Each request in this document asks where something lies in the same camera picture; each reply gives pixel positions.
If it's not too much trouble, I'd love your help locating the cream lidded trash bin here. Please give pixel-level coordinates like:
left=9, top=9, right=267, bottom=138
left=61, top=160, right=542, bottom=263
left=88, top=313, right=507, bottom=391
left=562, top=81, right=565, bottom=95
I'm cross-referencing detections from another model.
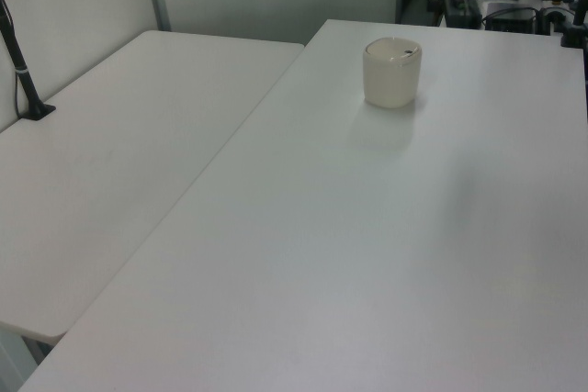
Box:
left=362, top=36, right=424, bottom=109

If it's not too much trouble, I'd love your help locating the white side table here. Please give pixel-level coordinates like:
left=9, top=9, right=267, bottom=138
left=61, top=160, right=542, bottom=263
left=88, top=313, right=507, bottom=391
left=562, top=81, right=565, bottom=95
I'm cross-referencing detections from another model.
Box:
left=0, top=29, right=307, bottom=343

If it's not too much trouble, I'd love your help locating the black tool case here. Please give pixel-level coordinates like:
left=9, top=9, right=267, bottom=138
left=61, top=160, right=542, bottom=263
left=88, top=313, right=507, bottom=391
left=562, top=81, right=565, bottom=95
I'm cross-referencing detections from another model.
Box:
left=442, top=0, right=483, bottom=30

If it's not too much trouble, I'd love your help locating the black electronics box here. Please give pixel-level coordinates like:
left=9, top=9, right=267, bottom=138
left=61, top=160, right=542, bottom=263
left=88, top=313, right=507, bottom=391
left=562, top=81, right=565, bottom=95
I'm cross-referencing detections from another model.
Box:
left=483, top=3, right=539, bottom=34

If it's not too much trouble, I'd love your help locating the black camera pole with foot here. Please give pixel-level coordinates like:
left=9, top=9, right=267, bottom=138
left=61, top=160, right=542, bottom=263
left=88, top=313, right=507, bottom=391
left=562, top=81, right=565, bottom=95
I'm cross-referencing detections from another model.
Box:
left=0, top=0, right=57, bottom=123

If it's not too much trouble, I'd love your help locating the black desk clamp bracket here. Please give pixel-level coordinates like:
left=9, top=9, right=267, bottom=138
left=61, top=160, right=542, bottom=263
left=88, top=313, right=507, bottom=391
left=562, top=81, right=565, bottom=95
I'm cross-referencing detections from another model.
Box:
left=537, top=0, right=576, bottom=38

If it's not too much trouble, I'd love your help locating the black camera pole with clamp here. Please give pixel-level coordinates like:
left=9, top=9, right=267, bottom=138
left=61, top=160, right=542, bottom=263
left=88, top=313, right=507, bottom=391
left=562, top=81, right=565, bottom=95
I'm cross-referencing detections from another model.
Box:
left=559, top=0, right=588, bottom=50

